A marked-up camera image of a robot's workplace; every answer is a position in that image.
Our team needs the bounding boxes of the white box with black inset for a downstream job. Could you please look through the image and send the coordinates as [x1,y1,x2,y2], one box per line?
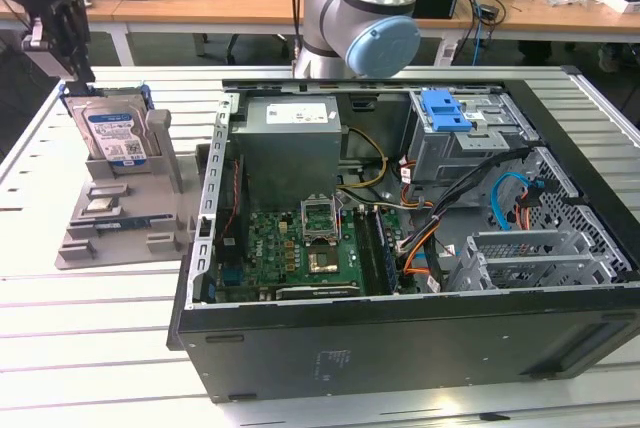
[598,0,640,15]

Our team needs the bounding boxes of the black graphics card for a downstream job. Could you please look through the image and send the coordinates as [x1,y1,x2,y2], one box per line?
[259,282,362,304]

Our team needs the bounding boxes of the black PC case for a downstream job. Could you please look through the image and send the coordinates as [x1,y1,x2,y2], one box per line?
[166,65,640,405]

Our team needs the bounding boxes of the blue RAM stick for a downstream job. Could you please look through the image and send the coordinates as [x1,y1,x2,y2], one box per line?
[94,217,151,230]

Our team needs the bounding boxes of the blue data wire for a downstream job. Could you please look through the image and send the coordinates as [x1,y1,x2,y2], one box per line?
[489,171,547,233]

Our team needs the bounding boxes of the CPU socket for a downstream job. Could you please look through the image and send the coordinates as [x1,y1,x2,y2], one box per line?
[305,243,343,275]

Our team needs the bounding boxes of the black case fan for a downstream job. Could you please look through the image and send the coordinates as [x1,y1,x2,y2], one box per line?
[218,155,247,254]

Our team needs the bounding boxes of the labelled red drive wires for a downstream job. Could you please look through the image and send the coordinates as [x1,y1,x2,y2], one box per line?
[397,157,436,212]

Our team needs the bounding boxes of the black RAM slot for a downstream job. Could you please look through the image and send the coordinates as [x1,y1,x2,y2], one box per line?
[353,205,384,298]

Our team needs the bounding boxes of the blue plastic drive latch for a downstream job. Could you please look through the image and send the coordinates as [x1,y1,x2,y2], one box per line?
[420,90,475,133]

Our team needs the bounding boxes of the black sleeved cable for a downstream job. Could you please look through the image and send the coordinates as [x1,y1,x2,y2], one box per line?
[397,146,532,254]

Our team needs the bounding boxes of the grey parts rack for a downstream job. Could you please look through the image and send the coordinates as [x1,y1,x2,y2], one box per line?
[53,107,201,272]

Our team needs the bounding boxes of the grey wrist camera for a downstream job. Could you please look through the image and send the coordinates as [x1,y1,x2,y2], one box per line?
[19,17,69,80]

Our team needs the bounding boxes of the green motherboard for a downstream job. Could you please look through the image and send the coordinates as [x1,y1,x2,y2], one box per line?
[214,206,416,299]

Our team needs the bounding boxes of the yellow wire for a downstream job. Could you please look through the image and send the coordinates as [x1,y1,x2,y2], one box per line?
[339,127,389,194]

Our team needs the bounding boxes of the orange power wire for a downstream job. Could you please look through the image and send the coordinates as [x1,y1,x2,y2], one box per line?
[514,190,534,234]

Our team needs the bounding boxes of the grey power supply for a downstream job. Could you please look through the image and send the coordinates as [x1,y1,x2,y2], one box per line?
[229,95,350,200]

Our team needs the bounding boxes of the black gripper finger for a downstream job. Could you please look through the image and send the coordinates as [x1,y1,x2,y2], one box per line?
[52,0,96,97]

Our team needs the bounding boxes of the hard disk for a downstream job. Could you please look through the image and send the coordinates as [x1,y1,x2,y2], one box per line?
[59,84,154,170]

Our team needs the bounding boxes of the dark RAM stick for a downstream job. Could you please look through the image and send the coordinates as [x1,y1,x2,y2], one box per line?
[373,208,402,294]

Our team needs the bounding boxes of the grey optical drive cage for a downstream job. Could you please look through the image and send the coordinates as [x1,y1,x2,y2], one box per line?
[405,89,542,188]

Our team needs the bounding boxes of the metal socket cover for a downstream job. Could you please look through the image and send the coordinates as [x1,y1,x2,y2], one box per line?
[298,195,343,245]

